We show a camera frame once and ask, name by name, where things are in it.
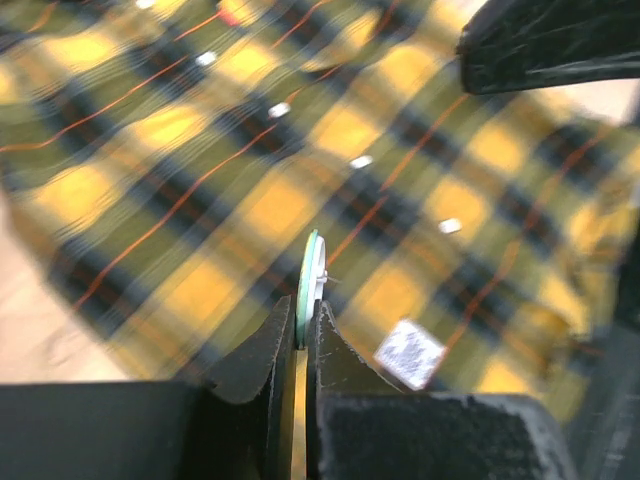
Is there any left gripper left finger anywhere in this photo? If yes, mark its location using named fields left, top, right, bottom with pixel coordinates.
left=1, top=296, right=296, bottom=479

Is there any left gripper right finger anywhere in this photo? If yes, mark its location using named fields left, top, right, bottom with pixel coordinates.
left=306, top=301, right=578, bottom=479

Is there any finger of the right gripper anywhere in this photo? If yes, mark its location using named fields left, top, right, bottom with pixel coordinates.
left=457, top=0, right=639, bottom=95

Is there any round green white brooch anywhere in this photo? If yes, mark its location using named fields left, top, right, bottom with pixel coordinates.
left=295, top=229, right=328, bottom=350

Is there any yellow plaid shirt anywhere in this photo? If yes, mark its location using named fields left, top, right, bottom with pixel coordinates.
left=1, top=1, right=639, bottom=423

